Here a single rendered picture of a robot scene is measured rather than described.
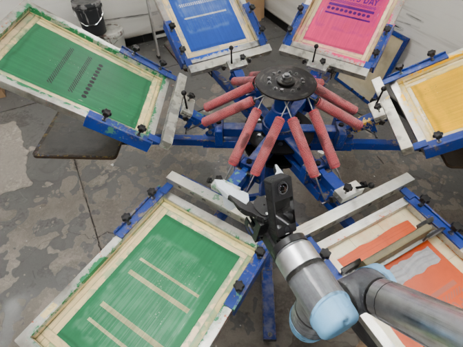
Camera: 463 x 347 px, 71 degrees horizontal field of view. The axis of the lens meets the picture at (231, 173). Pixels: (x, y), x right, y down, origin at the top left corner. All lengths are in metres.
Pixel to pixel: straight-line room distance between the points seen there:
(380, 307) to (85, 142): 1.70
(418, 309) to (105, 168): 2.86
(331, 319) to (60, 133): 1.83
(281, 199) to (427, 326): 0.28
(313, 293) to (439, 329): 0.17
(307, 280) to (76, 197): 2.63
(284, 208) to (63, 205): 2.58
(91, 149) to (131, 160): 1.25
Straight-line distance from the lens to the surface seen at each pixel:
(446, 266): 1.63
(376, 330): 1.35
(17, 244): 2.98
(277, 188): 0.57
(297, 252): 0.59
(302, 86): 1.63
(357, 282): 0.70
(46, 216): 3.02
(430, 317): 0.59
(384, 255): 1.41
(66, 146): 2.01
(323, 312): 0.56
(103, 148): 1.91
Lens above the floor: 2.20
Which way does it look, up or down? 49 degrees down
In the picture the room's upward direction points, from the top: straight up
